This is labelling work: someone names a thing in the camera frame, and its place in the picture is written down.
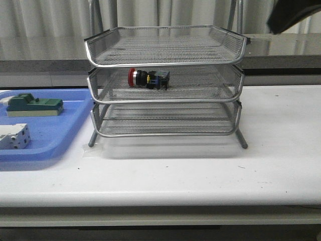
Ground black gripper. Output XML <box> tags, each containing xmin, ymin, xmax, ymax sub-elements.
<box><xmin>267</xmin><ymin>0</ymin><xmax>320</xmax><ymax>35</ymax></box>

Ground silver mesh tray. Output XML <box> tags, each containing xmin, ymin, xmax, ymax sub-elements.
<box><xmin>90</xmin><ymin>101</ymin><xmax>242</xmax><ymax>138</ymax></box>
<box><xmin>84</xmin><ymin>26</ymin><xmax>250</xmax><ymax>68</ymax></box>
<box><xmin>87</xmin><ymin>64</ymin><xmax>245</xmax><ymax>104</ymax></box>

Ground red emergency stop push button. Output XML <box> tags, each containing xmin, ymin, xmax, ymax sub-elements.
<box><xmin>127</xmin><ymin>68</ymin><xmax>170</xmax><ymax>90</ymax></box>

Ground clear adhesive tape patch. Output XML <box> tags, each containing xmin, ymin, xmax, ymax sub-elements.
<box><xmin>82</xmin><ymin>143</ymin><xmax>109</xmax><ymax>158</ymax></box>

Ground blue plastic tray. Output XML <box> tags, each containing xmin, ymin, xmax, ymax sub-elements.
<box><xmin>1</xmin><ymin>88</ymin><xmax>93</xmax><ymax>162</ymax></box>

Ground white circuit breaker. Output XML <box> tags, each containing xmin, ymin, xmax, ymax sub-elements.
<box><xmin>1</xmin><ymin>124</ymin><xmax>31</xmax><ymax>150</ymax></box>

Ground silver metal rack frame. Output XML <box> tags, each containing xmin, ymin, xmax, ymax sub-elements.
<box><xmin>87</xmin><ymin>0</ymin><xmax>249</xmax><ymax>150</ymax></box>

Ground green and beige switch block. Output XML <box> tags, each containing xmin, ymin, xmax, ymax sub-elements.
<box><xmin>6</xmin><ymin>93</ymin><xmax>64</xmax><ymax>117</ymax></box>

